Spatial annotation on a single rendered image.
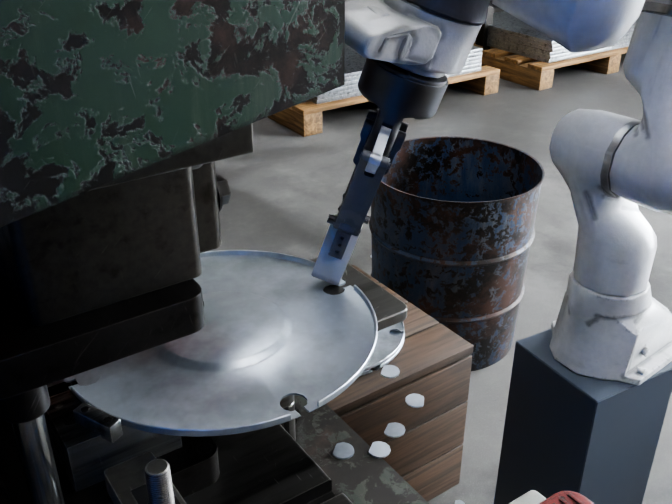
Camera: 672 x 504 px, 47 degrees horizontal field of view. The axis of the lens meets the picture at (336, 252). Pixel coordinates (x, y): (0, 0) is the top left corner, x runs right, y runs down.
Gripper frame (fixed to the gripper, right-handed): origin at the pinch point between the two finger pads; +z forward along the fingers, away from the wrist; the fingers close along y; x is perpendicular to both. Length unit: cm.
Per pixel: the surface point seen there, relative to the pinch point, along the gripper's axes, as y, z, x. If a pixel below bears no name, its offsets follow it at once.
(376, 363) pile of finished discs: 43, 43, -15
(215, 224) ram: -14.9, -6.7, 10.1
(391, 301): -2.4, 1.9, -6.9
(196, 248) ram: -18.7, -6.4, 10.4
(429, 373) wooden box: 46, 43, -25
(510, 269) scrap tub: 96, 42, -43
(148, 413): -22.3, 7.5, 9.9
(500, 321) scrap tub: 95, 56, -47
